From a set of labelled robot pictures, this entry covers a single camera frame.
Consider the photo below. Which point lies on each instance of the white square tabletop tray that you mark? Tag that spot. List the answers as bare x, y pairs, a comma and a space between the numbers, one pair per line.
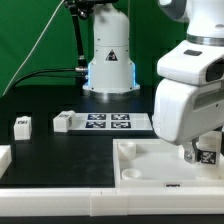
154, 163

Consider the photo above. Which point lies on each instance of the white plate with fiducial tags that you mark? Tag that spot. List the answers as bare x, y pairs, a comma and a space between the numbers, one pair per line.
112, 121

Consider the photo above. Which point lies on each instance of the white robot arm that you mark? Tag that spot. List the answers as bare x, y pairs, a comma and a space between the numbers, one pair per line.
111, 73

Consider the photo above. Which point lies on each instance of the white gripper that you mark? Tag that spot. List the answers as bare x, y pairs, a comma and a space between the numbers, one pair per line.
189, 101

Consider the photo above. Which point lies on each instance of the white U-shaped fence wall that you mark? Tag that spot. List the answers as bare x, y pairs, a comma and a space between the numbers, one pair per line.
111, 201

